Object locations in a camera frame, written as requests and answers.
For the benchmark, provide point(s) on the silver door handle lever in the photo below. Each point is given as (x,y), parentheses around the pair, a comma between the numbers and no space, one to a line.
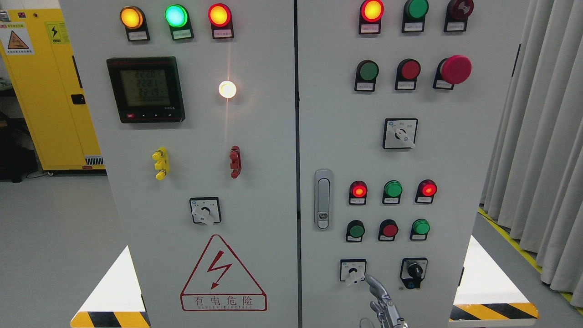
(323,195)

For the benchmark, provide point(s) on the red indicator light left door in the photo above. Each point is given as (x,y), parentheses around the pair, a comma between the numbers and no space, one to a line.
(221,23)

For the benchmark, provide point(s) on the grey electrical cabinet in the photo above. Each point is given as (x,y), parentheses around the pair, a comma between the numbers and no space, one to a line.
(295,112)

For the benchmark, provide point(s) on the red terminal connector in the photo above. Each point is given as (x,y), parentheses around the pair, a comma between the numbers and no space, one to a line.
(235,165)

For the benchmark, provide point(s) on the red lit light left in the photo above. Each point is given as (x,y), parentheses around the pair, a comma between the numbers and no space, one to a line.
(357,193)

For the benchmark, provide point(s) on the red lit light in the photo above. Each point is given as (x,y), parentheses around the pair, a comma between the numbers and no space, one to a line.
(426,191)
(357,193)

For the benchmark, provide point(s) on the dark green push button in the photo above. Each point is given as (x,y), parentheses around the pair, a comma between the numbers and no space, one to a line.
(355,231)

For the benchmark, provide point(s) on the white lit indicator light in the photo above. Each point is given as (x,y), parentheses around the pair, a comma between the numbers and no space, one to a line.
(227,89)

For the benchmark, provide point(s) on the green light middle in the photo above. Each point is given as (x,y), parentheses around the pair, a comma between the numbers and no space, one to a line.
(392,192)

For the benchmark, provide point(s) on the red push button lower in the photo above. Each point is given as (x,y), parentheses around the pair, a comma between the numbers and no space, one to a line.
(388,229)

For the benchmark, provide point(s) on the red push button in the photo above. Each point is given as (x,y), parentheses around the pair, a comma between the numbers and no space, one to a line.
(406,75)
(388,229)

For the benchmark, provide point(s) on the green push button upper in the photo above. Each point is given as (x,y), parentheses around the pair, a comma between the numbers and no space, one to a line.
(365,78)

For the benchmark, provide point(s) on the yellow terminal connector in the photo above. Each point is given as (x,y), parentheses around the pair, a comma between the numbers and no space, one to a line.
(161,159)

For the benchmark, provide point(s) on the red lit light right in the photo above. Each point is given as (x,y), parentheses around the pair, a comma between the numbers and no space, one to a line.
(426,191)

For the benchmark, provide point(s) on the red electric hazard sign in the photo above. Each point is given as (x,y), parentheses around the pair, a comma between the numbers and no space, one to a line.
(221,282)

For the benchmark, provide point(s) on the green push button lower right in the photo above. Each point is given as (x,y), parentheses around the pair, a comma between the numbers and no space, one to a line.
(419,230)

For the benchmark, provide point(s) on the red push button upper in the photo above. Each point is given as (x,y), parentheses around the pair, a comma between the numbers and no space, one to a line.
(406,75)

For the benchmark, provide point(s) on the black digital power meter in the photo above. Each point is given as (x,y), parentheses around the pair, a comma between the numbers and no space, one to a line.
(146,89)

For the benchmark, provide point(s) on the red-orange top indicator light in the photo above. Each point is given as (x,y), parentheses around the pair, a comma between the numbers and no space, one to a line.
(370,17)

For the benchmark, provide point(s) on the green lit indicator light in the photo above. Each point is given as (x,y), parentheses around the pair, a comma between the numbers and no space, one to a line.
(179,23)

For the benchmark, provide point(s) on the red emergency stop button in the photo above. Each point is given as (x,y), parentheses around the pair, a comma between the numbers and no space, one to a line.
(452,71)

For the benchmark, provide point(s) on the green top indicator light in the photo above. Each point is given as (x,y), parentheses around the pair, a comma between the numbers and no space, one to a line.
(414,16)

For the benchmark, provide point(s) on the amber indicator light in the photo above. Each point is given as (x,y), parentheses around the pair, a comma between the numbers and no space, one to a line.
(135,23)

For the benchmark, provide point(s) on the dark red buzzer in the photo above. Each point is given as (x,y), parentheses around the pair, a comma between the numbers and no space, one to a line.
(457,13)

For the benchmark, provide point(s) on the grey curtain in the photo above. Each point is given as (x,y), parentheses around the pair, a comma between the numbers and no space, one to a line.
(534,186)

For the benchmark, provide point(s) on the yellow safety cabinet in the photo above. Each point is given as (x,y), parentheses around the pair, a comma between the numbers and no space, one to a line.
(36,48)

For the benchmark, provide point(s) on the silver handle lock base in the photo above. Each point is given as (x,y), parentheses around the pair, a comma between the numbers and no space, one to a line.
(322,220)

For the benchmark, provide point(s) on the left door rotary switch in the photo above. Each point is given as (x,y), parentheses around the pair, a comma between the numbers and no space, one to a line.
(205,210)

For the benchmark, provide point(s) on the upper right rotary switch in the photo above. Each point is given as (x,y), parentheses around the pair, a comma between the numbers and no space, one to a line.
(400,133)

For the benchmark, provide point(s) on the lower white rotary switch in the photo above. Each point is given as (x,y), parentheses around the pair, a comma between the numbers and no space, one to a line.
(352,271)

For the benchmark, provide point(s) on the black key selector switch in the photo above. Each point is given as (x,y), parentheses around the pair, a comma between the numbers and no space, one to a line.
(412,272)

